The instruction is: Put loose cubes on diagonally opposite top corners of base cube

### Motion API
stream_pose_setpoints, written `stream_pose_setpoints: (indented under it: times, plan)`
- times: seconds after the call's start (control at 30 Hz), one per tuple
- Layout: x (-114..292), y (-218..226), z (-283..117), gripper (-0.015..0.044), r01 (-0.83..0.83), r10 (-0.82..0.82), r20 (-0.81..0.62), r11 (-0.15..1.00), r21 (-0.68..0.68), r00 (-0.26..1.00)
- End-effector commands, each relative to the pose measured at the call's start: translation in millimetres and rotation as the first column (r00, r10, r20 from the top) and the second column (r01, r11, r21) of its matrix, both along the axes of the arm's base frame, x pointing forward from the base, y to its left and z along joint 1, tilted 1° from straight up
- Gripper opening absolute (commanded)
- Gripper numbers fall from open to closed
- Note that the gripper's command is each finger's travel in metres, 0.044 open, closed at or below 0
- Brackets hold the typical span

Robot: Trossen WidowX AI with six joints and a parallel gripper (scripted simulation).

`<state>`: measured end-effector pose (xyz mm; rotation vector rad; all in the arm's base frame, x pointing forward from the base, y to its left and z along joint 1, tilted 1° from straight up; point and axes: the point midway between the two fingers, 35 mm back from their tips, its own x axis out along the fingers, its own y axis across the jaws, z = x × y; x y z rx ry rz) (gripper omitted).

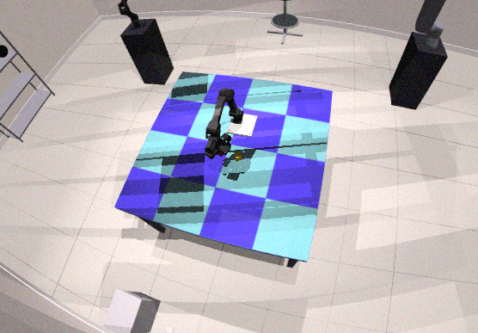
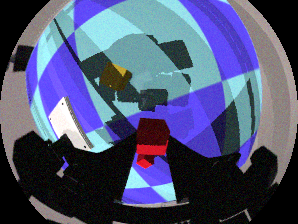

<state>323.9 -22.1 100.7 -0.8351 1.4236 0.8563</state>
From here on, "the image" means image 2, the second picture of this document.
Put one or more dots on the red cube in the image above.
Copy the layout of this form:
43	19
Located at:
152	136
145	160

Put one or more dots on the yellow cube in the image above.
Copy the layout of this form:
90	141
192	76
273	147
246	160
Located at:
115	77

